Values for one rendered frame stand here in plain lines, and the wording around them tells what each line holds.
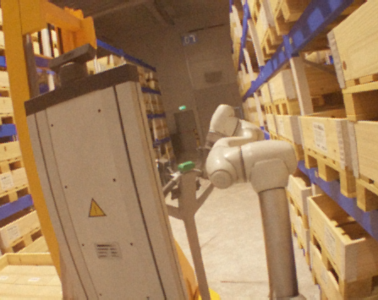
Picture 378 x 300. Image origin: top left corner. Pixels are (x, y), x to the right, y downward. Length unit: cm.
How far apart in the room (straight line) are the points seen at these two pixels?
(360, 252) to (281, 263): 59
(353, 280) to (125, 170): 121
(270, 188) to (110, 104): 57
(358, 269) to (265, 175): 77
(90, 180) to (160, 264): 27
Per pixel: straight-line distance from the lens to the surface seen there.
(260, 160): 100
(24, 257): 299
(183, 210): 156
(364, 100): 111
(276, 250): 99
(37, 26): 165
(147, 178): 67
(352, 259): 149
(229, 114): 156
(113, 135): 69
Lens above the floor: 162
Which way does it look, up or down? 6 degrees down
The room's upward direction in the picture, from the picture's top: 12 degrees counter-clockwise
